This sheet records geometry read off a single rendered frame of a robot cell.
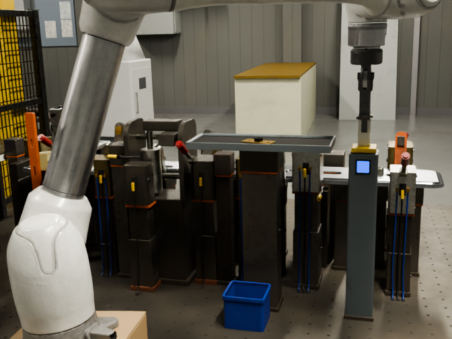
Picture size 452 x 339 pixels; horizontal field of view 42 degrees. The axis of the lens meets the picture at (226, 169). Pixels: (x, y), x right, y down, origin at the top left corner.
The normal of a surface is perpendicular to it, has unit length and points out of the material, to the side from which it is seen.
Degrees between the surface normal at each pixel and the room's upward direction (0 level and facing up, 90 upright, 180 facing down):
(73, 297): 87
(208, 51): 90
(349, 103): 78
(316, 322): 0
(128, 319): 5
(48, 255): 69
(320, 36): 90
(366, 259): 90
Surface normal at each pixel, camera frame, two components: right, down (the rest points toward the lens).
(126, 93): -0.29, 0.23
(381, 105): -0.22, 0.04
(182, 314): -0.03, -0.97
